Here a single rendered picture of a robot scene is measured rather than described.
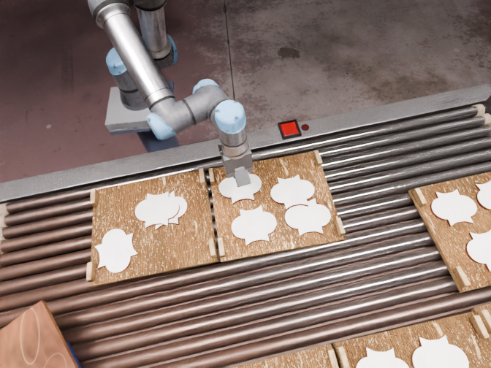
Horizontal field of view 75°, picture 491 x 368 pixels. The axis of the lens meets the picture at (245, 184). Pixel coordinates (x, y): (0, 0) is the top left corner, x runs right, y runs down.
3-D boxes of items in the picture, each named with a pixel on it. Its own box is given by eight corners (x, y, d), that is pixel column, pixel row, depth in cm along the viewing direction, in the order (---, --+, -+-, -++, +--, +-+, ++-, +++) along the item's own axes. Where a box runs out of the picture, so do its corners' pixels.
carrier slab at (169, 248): (95, 191, 119) (93, 189, 118) (204, 171, 121) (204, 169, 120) (91, 287, 103) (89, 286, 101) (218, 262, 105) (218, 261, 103)
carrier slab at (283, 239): (209, 171, 121) (208, 169, 120) (316, 152, 122) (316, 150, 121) (221, 263, 104) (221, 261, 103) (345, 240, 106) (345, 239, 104)
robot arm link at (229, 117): (233, 91, 82) (251, 113, 79) (237, 119, 92) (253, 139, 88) (206, 104, 81) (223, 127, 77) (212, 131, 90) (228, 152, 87)
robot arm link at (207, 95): (177, 88, 86) (196, 115, 81) (213, 71, 89) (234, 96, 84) (183, 108, 93) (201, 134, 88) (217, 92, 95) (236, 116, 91)
